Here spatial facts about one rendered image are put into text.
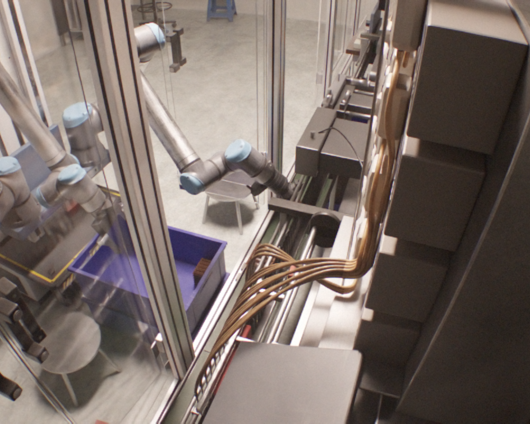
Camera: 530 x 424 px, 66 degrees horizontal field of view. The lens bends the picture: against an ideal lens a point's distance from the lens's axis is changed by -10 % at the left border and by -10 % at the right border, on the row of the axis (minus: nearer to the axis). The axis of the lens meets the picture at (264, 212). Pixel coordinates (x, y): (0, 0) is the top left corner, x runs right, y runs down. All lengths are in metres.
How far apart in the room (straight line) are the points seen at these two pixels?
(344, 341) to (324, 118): 0.88
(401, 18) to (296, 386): 0.53
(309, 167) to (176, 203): 1.61
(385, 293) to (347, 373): 0.15
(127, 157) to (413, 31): 0.50
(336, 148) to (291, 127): 2.22
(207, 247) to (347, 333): 1.31
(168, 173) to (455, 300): 2.78
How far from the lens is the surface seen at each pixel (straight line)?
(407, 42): 0.58
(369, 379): 0.70
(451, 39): 0.41
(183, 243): 2.09
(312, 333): 0.81
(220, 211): 2.77
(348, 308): 0.84
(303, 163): 1.37
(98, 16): 0.69
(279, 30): 1.49
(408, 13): 0.57
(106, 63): 0.71
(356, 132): 1.48
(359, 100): 1.74
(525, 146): 0.38
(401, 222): 0.51
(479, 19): 0.45
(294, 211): 1.25
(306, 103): 3.96
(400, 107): 0.62
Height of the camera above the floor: 1.82
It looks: 41 degrees down
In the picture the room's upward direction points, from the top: straight up
